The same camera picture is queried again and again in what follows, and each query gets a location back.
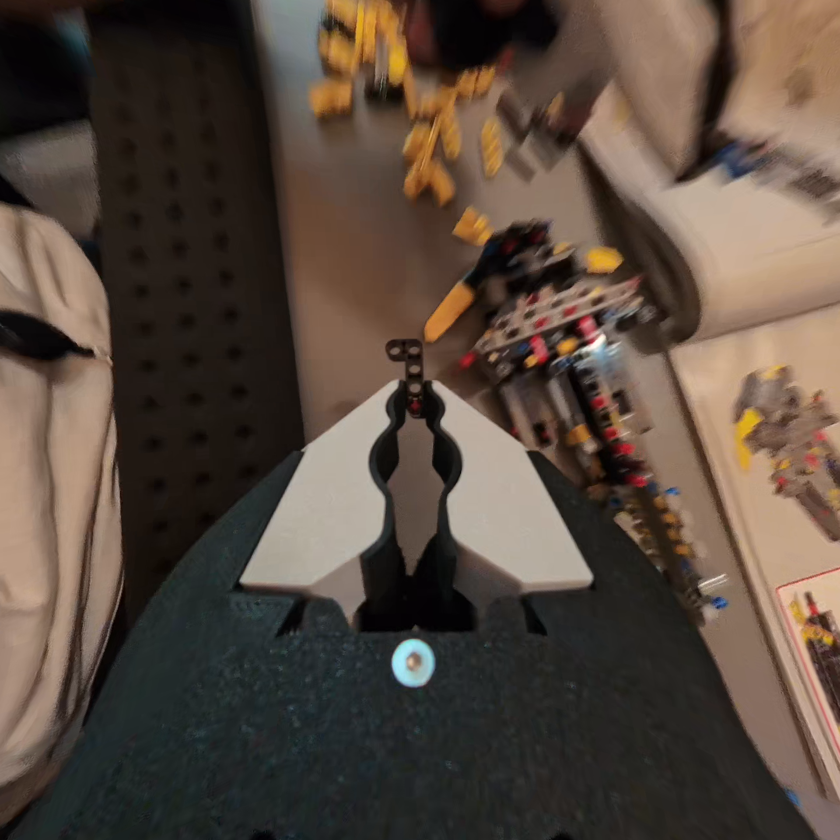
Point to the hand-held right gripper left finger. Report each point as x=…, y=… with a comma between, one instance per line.
x=315, y=525

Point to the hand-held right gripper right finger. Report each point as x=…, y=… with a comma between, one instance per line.
x=518, y=525

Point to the black lego beam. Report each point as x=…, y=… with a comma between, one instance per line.
x=415, y=374

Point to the lego car chassis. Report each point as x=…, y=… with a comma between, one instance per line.
x=558, y=341

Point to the lego instruction booklet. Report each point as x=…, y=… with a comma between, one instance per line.
x=722, y=229

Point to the pile of yellow lego pieces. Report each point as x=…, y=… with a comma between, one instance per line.
x=426, y=144

